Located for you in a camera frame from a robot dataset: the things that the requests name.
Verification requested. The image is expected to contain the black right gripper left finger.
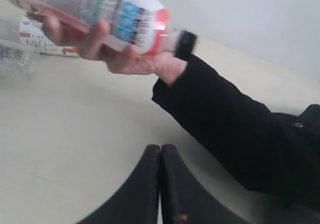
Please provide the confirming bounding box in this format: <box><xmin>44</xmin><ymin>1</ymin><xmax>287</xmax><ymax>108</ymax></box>
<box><xmin>79</xmin><ymin>145</ymin><xmax>160</xmax><ymax>224</ymax></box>

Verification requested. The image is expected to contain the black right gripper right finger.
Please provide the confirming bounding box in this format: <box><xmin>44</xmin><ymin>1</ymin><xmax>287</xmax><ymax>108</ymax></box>
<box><xmin>159</xmin><ymin>144</ymin><xmax>240</xmax><ymax>224</ymax></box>

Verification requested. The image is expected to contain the bottle red label black cap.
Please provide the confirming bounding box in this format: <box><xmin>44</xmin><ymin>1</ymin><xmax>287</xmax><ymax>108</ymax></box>
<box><xmin>8</xmin><ymin>0</ymin><xmax>197</xmax><ymax>61</ymax></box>

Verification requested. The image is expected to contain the clear bottle white barcode label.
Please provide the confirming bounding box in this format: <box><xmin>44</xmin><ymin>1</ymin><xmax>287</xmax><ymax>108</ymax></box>
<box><xmin>0</xmin><ymin>19</ymin><xmax>40</xmax><ymax>80</ymax></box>

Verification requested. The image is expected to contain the black sleeved human forearm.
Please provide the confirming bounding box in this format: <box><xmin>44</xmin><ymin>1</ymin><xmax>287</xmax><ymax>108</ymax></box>
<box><xmin>152</xmin><ymin>56</ymin><xmax>320</xmax><ymax>207</ymax></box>

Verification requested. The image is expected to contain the clear bottle floral orange label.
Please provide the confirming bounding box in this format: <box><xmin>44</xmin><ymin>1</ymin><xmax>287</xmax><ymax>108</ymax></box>
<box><xmin>19</xmin><ymin>15</ymin><xmax>79</xmax><ymax>57</ymax></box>

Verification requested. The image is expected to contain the bare open human hand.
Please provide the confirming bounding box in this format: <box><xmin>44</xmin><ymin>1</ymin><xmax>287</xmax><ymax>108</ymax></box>
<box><xmin>26</xmin><ymin>11</ymin><xmax>188</xmax><ymax>87</ymax></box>

